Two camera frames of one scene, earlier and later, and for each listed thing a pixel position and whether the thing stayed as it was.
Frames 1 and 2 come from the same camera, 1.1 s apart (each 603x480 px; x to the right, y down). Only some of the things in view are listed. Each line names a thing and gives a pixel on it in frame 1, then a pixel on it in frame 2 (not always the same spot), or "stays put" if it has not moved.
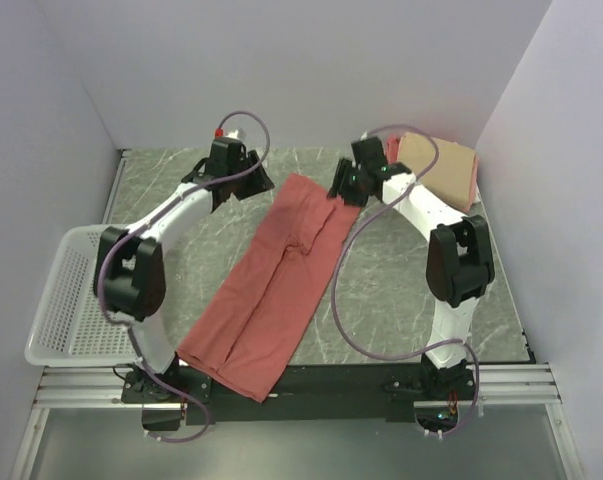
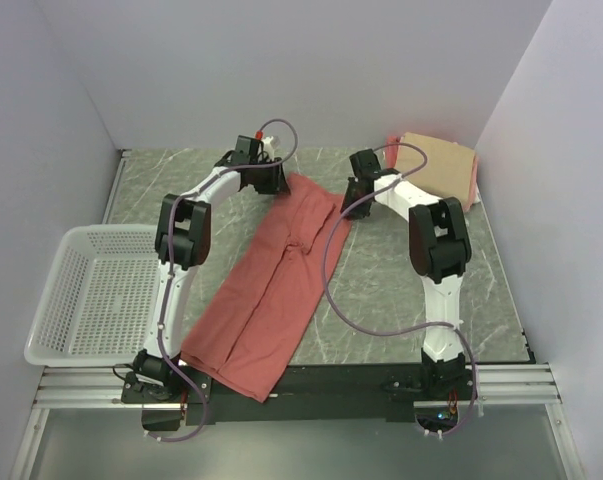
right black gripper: (339, 190) to (353, 182)
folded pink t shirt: (392, 149) stays put
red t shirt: (250, 327) stays put
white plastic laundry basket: (69, 327) stays put
